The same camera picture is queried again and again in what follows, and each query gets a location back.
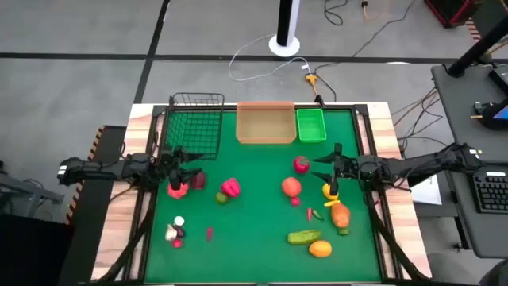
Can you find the grey desk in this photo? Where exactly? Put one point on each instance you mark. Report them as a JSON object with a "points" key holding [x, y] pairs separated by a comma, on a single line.
{"points": [[456, 119]]}

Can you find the green lime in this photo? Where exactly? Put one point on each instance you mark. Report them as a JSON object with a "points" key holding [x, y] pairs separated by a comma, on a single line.
{"points": [[221, 198]]}

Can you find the orange peach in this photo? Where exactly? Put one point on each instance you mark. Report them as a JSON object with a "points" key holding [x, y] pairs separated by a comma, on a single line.
{"points": [[340, 215]]}

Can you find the black laptop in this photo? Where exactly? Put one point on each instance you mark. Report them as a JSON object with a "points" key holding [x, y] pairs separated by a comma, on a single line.
{"points": [[501, 79]]}

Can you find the black desk device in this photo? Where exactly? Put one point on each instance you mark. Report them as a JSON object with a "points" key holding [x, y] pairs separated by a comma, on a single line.
{"points": [[492, 117]]}

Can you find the red and black crate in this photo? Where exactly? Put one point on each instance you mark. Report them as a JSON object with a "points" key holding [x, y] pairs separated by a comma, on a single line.
{"points": [[452, 10]]}

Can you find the small red-yellow fruit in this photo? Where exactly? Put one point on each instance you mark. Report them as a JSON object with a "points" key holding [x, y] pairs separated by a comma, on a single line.
{"points": [[295, 201]]}

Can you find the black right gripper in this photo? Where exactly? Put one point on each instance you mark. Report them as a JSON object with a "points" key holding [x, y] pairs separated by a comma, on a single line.
{"points": [[343, 167]]}

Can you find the green cucumber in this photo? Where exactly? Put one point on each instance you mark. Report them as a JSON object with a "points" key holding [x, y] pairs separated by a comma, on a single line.
{"points": [[303, 237]]}

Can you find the dark floor box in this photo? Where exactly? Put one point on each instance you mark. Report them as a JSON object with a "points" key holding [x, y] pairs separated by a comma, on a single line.
{"points": [[31, 254]]}

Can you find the orange translucent plastic bin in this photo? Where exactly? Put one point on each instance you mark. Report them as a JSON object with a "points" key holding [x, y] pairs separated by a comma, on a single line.
{"points": [[266, 123]]}

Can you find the black aluminium table frame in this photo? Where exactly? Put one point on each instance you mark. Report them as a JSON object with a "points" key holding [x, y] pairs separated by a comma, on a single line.
{"points": [[384, 258]]}

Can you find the small red round vegetable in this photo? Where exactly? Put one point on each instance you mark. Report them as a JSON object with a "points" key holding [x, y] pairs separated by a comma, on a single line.
{"points": [[177, 243]]}

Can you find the grey metal stand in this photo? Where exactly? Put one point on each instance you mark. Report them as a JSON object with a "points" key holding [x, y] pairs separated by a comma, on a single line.
{"points": [[24, 190]]}

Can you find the black and white tower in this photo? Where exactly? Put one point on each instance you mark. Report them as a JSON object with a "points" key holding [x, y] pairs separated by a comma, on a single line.
{"points": [[284, 24]]}

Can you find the dark red apple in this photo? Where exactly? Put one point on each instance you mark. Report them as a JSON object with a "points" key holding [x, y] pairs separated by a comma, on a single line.
{"points": [[198, 182]]}

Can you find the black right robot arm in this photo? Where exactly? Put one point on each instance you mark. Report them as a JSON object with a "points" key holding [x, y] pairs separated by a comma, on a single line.
{"points": [[416, 165]]}

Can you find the yellow power plug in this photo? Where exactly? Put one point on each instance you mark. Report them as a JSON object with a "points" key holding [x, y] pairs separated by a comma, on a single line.
{"points": [[311, 79]]}

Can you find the white garlic bulb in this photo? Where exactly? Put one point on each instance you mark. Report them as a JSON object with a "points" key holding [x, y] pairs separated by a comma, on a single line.
{"points": [[170, 233]]}

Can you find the black keyboard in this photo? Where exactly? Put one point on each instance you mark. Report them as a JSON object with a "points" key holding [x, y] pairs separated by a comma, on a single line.
{"points": [[490, 192]]}

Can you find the white paper sheet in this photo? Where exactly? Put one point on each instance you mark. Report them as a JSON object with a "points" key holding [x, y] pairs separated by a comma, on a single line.
{"points": [[428, 192]]}

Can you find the black post with hazard stripes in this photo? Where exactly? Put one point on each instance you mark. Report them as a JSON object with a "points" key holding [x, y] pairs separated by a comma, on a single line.
{"points": [[91, 222]]}

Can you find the small green plastic basket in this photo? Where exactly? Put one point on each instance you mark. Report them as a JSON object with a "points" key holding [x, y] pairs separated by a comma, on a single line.
{"points": [[311, 126]]}

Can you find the yellow-orange mango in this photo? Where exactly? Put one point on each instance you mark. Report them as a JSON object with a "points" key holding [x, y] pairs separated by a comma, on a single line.
{"points": [[320, 249]]}

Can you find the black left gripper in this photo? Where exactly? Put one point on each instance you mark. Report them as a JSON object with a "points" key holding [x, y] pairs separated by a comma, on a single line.
{"points": [[174, 167]]}

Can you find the small purple eggplant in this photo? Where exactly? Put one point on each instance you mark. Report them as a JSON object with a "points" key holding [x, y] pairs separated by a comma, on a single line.
{"points": [[180, 231]]}

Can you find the small white mushroom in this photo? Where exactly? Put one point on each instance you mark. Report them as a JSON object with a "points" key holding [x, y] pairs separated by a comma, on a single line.
{"points": [[179, 221]]}

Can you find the red fruit with green calyx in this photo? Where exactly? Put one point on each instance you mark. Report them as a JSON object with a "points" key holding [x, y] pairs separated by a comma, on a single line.
{"points": [[301, 165]]}

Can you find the black upright pole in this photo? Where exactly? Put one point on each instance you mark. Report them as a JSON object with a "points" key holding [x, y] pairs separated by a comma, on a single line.
{"points": [[476, 47]]}

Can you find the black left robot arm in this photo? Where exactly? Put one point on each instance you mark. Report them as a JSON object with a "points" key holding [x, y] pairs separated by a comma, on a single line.
{"points": [[99, 170]]}

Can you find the green felt table mat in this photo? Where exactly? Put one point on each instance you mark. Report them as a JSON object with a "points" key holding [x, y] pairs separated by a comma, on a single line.
{"points": [[258, 222]]}

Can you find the yellow lemon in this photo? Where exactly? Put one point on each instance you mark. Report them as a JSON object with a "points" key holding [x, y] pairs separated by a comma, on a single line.
{"points": [[329, 194]]}

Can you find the small green pepper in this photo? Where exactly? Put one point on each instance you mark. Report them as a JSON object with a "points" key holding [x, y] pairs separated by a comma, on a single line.
{"points": [[343, 231]]}

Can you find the orange-red peach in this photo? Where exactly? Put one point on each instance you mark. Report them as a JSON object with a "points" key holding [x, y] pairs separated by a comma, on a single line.
{"points": [[291, 186]]}

